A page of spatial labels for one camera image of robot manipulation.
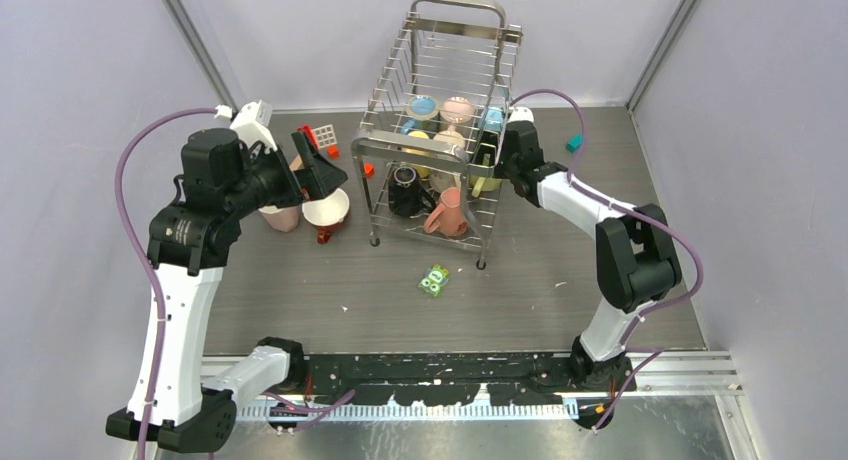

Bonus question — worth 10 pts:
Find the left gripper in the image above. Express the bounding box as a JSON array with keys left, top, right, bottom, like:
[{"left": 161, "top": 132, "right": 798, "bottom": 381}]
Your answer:
[{"left": 225, "top": 130, "right": 346, "bottom": 218}]

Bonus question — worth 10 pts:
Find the yellow mug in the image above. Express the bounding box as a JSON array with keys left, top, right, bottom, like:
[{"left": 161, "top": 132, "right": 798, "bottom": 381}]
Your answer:
[{"left": 469, "top": 175, "right": 502, "bottom": 198}]

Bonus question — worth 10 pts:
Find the dark red mug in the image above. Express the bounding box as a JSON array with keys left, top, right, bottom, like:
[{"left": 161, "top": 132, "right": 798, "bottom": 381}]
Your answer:
[{"left": 302, "top": 188, "right": 350, "bottom": 245}]

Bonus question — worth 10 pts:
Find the light pink mug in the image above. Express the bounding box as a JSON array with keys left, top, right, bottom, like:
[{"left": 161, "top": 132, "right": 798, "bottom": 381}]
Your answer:
[{"left": 259, "top": 206, "right": 300, "bottom": 233}]

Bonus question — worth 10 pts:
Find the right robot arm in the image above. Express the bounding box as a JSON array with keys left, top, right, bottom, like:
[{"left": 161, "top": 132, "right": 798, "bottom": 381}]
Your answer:
[{"left": 473, "top": 120, "right": 682, "bottom": 391}]

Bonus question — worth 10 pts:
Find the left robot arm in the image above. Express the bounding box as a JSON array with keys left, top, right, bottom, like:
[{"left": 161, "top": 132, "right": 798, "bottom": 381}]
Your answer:
[{"left": 105, "top": 128, "right": 347, "bottom": 453}]

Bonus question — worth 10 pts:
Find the metal dish rack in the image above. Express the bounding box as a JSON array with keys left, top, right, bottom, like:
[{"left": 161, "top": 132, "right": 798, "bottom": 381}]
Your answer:
[{"left": 351, "top": 0, "right": 523, "bottom": 270}]

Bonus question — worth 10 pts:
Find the wooden stick block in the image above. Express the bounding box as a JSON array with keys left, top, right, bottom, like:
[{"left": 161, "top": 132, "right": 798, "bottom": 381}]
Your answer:
[{"left": 289, "top": 155, "right": 304, "bottom": 172}]

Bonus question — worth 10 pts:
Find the light blue mug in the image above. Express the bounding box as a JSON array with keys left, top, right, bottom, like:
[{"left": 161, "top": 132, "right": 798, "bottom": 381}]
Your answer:
[{"left": 479, "top": 107, "right": 506, "bottom": 135}]

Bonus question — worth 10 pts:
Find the white grid block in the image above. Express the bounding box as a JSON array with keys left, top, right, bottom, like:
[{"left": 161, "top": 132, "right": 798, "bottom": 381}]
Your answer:
[{"left": 312, "top": 124, "right": 338, "bottom": 150}]

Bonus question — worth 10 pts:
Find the red block tower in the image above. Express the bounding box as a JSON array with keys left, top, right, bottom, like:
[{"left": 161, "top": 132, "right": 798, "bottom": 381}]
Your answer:
[{"left": 297, "top": 125, "right": 320, "bottom": 151}]

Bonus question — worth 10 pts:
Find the pink upside-down cup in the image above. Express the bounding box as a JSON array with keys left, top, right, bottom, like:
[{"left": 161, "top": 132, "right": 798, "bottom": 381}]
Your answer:
[{"left": 439, "top": 96, "right": 476, "bottom": 127}]

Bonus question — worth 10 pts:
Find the beige cup lower tier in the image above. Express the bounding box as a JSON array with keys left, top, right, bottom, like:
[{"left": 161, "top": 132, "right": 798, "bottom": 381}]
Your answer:
[{"left": 429, "top": 129, "right": 467, "bottom": 193}]

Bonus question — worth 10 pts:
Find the yellow cup lower tier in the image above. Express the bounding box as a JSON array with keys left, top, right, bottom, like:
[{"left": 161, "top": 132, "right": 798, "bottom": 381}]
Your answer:
[{"left": 402, "top": 130, "right": 431, "bottom": 180}]

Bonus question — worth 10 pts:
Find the blue upside-down cup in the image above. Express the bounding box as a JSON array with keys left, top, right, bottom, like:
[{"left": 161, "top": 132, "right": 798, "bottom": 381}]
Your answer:
[{"left": 400, "top": 95, "right": 440, "bottom": 135}]

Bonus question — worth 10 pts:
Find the teal block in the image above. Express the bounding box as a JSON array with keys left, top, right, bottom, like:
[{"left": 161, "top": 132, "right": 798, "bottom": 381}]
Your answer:
[{"left": 566, "top": 134, "right": 584, "bottom": 154}]

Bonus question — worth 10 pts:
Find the salmon pink mug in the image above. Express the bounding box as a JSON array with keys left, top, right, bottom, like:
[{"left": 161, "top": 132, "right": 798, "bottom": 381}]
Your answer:
[{"left": 423, "top": 187, "right": 468, "bottom": 238}]

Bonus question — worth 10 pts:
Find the black mug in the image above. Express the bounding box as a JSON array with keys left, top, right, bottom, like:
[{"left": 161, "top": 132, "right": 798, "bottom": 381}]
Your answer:
[{"left": 388, "top": 165, "right": 435, "bottom": 218}]

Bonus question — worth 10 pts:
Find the green owl toy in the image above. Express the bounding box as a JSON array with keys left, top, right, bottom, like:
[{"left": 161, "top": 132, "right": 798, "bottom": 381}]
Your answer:
[{"left": 418, "top": 264, "right": 450, "bottom": 298}]

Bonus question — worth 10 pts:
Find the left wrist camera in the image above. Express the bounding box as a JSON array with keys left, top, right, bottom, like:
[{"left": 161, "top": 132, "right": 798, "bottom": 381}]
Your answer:
[{"left": 229, "top": 100, "right": 278, "bottom": 151}]

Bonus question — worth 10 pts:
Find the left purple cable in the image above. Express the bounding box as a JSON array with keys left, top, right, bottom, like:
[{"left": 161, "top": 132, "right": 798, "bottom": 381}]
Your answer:
[{"left": 113, "top": 107, "right": 233, "bottom": 460}]

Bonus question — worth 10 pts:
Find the purple cable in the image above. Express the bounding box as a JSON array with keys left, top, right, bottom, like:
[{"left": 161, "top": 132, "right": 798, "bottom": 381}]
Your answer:
[
  {"left": 113, "top": 107, "right": 233, "bottom": 460},
  {"left": 508, "top": 88, "right": 705, "bottom": 432}
]

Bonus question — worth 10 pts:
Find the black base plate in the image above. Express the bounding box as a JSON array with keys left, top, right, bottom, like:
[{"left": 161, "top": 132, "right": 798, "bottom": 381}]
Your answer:
[{"left": 270, "top": 352, "right": 635, "bottom": 407}]

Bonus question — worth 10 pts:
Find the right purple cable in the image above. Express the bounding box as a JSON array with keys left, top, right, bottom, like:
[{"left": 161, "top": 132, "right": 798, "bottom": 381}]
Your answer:
[{"left": 508, "top": 88, "right": 705, "bottom": 432}]

